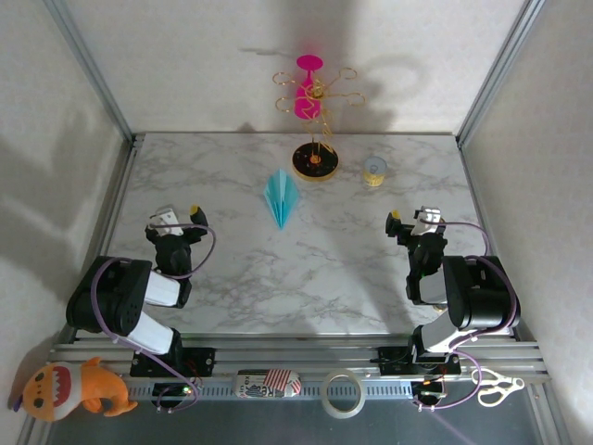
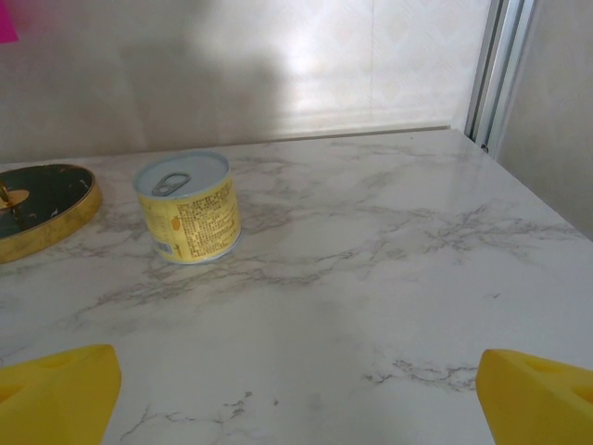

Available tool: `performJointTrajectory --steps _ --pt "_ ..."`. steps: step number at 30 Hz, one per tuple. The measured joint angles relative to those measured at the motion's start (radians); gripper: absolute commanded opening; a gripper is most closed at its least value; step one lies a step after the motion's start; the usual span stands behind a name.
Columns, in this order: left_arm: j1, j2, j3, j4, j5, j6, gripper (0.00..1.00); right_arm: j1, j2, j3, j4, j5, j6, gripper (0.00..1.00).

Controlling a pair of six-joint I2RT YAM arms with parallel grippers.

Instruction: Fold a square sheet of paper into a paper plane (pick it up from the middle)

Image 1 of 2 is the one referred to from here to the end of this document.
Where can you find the turquoise paper sheet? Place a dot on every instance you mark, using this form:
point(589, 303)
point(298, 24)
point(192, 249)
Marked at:
point(281, 197)

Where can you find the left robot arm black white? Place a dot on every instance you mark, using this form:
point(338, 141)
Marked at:
point(116, 296)

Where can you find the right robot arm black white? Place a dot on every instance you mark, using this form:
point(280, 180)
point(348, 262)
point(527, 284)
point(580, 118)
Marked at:
point(482, 296)

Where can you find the small dark gold bottle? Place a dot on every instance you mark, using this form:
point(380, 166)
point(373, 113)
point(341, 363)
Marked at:
point(437, 307)

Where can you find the yellow tin can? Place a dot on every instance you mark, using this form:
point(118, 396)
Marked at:
point(374, 174)

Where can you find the black controller board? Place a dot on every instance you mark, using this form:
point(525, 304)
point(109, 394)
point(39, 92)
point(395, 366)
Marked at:
point(171, 390)
point(428, 390)

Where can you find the white scissors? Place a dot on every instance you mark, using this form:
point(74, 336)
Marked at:
point(493, 382)

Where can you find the pink plastic wine glass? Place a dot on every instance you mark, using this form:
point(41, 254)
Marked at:
point(303, 106)

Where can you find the crumpled printed pouch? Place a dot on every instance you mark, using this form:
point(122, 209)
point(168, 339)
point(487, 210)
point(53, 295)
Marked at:
point(266, 384)

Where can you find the clear tape roll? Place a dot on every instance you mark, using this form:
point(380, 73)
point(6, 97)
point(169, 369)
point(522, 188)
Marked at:
point(326, 398)

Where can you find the orange shark plush toy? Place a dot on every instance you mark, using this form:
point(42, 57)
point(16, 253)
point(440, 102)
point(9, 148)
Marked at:
point(55, 389)

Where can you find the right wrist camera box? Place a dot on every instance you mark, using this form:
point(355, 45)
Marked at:
point(428, 220)

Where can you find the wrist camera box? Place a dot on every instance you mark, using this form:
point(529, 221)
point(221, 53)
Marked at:
point(163, 220)
point(428, 220)

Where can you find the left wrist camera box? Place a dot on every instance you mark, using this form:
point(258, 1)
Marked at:
point(163, 220)

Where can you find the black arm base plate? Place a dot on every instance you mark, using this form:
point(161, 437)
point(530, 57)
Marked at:
point(204, 359)
point(394, 359)

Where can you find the aluminium frame rail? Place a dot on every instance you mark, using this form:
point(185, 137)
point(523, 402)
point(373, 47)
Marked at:
point(301, 352)

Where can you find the aluminium frame post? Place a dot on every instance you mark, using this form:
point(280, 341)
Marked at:
point(500, 69)
point(88, 69)

